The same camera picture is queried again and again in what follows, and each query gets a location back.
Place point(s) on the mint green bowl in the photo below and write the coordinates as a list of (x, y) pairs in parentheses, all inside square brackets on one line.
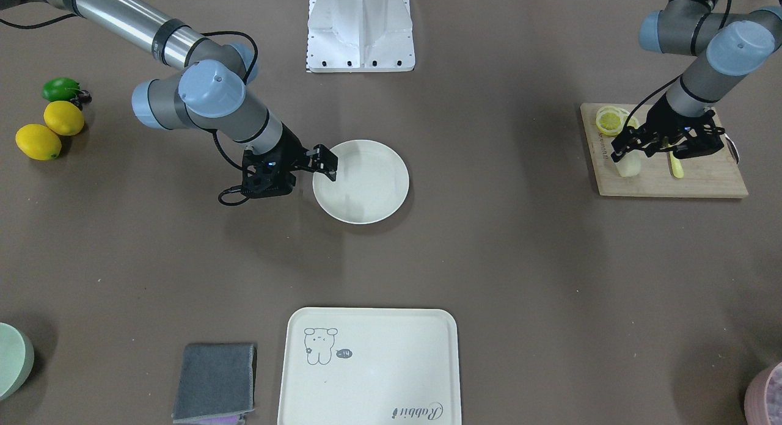
[(17, 359)]

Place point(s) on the wooden cutting board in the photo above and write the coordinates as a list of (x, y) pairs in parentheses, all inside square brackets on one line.
[(713, 176)]

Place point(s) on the lemon slices stack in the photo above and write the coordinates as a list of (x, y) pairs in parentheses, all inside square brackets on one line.
[(611, 120)]

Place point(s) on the grey folded cloth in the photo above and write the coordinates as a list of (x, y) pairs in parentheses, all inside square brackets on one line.
[(216, 384)]

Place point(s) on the yellow plastic knife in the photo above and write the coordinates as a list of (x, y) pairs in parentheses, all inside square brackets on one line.
[(675, 166)]

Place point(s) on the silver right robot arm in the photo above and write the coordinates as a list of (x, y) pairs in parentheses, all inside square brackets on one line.
[(208, 93)]

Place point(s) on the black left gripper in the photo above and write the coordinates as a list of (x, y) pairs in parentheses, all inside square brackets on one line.
[(661, 121)]

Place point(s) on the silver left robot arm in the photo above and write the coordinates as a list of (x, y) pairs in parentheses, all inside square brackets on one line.
[(725, 48)]

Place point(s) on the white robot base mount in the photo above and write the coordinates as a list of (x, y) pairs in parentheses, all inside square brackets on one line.
[(359, 36)]

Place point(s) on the cream rabbit serving tray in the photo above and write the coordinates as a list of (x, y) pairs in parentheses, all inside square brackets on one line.
[(370, 366)]

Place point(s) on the pink bowl with ice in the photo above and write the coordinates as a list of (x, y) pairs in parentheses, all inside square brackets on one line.
[(763, 397)]

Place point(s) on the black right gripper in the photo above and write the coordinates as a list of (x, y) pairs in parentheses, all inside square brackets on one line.
[(293, 151)]

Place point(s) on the green plastic lime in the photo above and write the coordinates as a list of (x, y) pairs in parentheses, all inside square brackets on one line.
[(61, 89)]

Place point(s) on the yellow lemon outer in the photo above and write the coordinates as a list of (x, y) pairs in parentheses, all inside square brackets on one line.
[(38, 142)]

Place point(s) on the yellow lemon near lime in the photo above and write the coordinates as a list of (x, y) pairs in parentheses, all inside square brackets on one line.
[(64, 118)]

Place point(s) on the cream round plate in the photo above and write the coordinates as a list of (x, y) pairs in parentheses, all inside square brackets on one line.
[(372, 182)]

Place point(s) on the dark purple grapes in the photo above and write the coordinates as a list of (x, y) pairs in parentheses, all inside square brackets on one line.
[(81, 98)]

